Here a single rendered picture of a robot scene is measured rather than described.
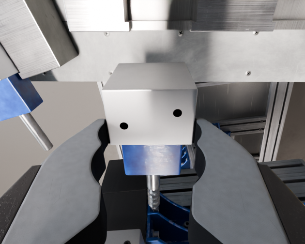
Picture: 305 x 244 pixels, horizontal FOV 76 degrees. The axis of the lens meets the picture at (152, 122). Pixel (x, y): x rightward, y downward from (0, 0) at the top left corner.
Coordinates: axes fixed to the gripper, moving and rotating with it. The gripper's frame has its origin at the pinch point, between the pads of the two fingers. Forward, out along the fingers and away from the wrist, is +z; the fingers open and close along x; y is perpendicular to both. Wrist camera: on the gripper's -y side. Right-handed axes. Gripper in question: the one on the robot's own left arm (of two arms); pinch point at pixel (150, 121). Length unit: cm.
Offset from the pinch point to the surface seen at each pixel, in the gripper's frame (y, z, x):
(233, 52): -0.9, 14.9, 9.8
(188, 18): -5.1, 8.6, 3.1
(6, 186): 113, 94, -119
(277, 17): -5.0, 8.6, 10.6
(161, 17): -5.2, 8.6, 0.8
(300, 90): 36, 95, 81
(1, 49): -2.8, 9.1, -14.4
